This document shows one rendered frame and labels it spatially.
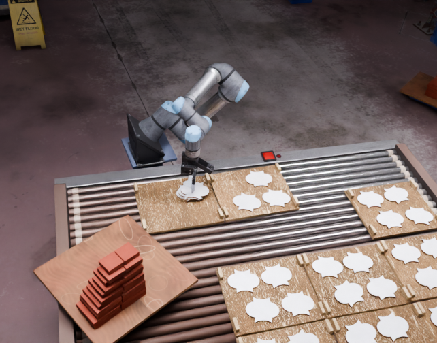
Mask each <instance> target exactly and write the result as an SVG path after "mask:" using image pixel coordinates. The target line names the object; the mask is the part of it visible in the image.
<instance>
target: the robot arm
mask: <svg viewBox="0 0 437 343"><path fill-rule="evenodd" d="M217 83H218V84H219V85H220V86H219V87H218V91H217V92H216V93H215V94H214V95H213V96H212V97H211V98H209V100H207V102H205V103H204V104H203V105H202V106H201V107H200V108H198V109H197V110H196V111H195V110H194V108H195V107H196V105H197V104H198V103H199V102H200V101H201V100H202V99H203V98H204V96H205V95H206V94H207V93H208V91H209V90H210V89H211V88H212V87H213V86H214V85H215V84H217ZM248 89H249V85H248V83H247V82H246V80H244V79H243V78H242V76H241V75H240V74H239V73H238V72H237V71H236V70H235V69H234V68H233V67H232V66H231V65H229V64H227V63H214V64H212V65H210V66H209V67H208V68H207V69H206V70H205V72H204V75H203V76H202V77H201V78H200V79H199V80H198V82H197V83H196V84H195V85H194V86H193V88H192V89H191V90H190V91H189V92H188V93H187V94H186V95H185V96H184V97H179V98H177V100H175V102H172V101H166V102H165V103H164V104H162V105H161V107H160V108H159V109H158V110H157V111H156V112H155V113H154V114H153V115H152V116H150V117H148V118H146V119H144V120H142V121H141V122H140V123H139V126H140V129H141V130H142V131H143V133H144V134H145V135H146V136H147V137H148V138H149V139H151V140H152V141H154V142H158V141H159V140H160V139H161V136H162V135H163V132H164V130H166V129H167V128H168V129H169V130H170V131H171V132H172V133H173V134H174V135H175V136H176V137H177V138H178V139H179V140H180V141H181V142H182V143H184V144H185V151H182V165H181V175H185V176H188V175H193V176H189V179H188V180H187V181H185V182H184V183H183V185H184V186H187V187H189V188H191V193H193V192H194V190H195V180H196V175H197V172H198V168H200V169H202V170H204V171H205V172H207V173H209V174H211V173H212V172H213V171H214V166H213V165H211V164H209V163H208V162H206V161H205V160H203V159H201V158H200V157H199V155H200V146H201V141H202V139H203V138H204V136H205V135H206V134H207V132H209V130H210V128H211V126H212V121H211V120H210V118H211V117H212V116H214V115H215V114H216V113H217V112H218V111H219V110H220V109H221V108H223V107H224V106H225V105H226V104H227V103H233V102H234V101H235V102H236V103H237V102H239V100H241V98H243V96H244V95H245V94H246V92H247V91H248ZM192 178H193V179H192Z"/></svg>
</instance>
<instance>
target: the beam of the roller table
mask: <svg viewBox="0 0 437 343"><path fill-rule="evenodd" d="M396 144H399V142H398V141H397V140H396V139H394V140H383V141H376V142H365V143H358V144H347V145H341V146H330V147H324V148H312V149H306V150H295V151H288V152H277V153H274V154H275V156H276V155H278V154H280V155H281V158H278V157H276V158H277V160H276V161H270V162H264V161H263V158H262V156H261V155H253V156H247V157H236V158H230V159H218V160H212V161H206V162H208V163H209V164H211V165H213V166H214V172H218V171H224V170H230V169H241V168H247V167H258V166H264V165H275V163H277V164H281V163H291V162H298V161H308V160H314V159H325V158H331V157H342V156H348V155H354V154H365V153H371V152H381V151H386V150H394V148H395V145H396ZM181 165H182V164H177V165H166V166H159V167H148V168H141V169H130V170H124V171H113V172H106V173H100V174H89V175H83V176H72V177H65V178H55V179H54V184H63V183H65V184H66V187H67V190H68V189H73V188H84V187H90V186H100V185H107V184H117V183H123V182H134V181H140V180H151V179H157V178H168V177H174V176H184V175H181Z"/></svg>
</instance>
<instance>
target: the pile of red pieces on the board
mask: <svg viewBox="0 0 437 343"><path fill-rule="evenodd" d="M142 262H143V258H141V256H140V252H139V251H138V250H137V249H136V248H135V247H134V246H132V245H131V244H130V243H129V242H127V243H126V244H124V245H123V246H121V247H120V248H118V249H116V250H115V251H114V252H111V253H110V254H108V255H107V256H105V257H104V258H102V259H100V260H99V265H100V266H99V267H98V268H96V269H94V270H93V273H94V276H93V277H92V278H90V279H88V285H87V286H86V287H85V288H83V290H82V291H83V293H82V294H80V297H79V298H80V301H79V302H78V303H76V307H77V308H78V309H79V311H81V313H82V314H83V315H84V317H85V318H86V319H87V320H88V321H89V323H90V324H91V325H92V326H93V327H94V328H95V329H97V328H99V327H100V326H102V325H103V324H104V323H106V322H107V321H109V320H110V319H112V318H113V317H114V316H116V315H117V314H119V313H120V312H121V311H123V310H124V309H125V308H127V307H129V306H130V305H131V304H133V303H134V302H136V301H137V300H138V299H140V298H141V297H143V296H144V295H145V294H146V281H145V279H144V272H143V271H142V270H144V266H143V265H142V264H141V263H142Z"/></svg>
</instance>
